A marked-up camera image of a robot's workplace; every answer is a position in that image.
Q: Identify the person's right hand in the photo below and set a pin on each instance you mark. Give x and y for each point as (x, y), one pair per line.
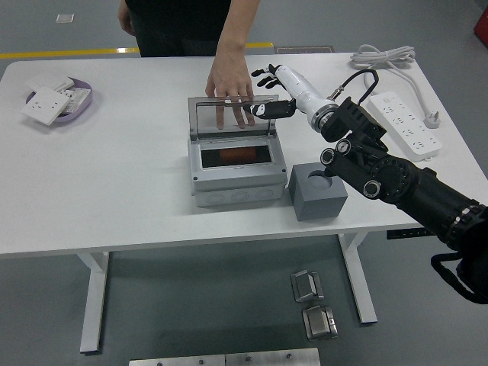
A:
(125, 19)

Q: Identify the white power strip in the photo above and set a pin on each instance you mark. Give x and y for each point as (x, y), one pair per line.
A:
(404, 126)

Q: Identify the white wall socket panel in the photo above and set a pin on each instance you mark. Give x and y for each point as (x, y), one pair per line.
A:
(43, 106)

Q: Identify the red box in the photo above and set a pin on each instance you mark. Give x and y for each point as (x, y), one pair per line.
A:
(482, 26)

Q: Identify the person's left forearm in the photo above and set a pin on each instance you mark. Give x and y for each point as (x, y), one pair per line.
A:
(236, 26)

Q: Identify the dark brown floor plate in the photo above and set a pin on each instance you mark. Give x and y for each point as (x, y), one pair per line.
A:
(305, 50)

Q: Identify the silver metal plate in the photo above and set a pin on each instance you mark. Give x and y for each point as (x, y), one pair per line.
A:
(272, 358)
(175, 361)

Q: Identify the orange cylinder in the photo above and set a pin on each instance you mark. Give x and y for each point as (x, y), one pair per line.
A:
(236, 155)

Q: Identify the person's left hand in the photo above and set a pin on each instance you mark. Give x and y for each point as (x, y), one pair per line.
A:
(228, 76)

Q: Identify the silver metal bracket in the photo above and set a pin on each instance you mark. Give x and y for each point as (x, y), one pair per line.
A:
(305, 286)
(318, 324)

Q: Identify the purple oval tray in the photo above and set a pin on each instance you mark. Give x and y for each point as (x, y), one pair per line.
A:
(85, 104)

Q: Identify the white blank switch panel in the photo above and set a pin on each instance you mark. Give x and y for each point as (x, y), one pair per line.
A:
(49, 81)

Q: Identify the white table leg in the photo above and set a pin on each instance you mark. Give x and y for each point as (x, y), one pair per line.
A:
(93, 305)
(366, 309)

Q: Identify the grey cube with round hole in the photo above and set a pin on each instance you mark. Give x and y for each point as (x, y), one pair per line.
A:
(316, 206)

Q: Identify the yellow floor tape line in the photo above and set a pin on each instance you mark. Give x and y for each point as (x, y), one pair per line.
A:
(76, 52)

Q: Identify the black table control panel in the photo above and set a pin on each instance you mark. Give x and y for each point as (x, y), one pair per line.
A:
(404, 233)

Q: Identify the white socket panel with label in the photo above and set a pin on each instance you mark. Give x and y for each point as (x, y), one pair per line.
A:
(78, 97)

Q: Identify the small clear floor tile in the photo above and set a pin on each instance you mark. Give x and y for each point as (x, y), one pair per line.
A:
(65, 18)

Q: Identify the grey enclosure box clear lid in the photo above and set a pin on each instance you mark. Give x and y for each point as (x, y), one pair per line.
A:
(236, 183)

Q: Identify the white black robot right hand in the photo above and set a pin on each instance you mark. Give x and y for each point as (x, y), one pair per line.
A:
(301, 91)

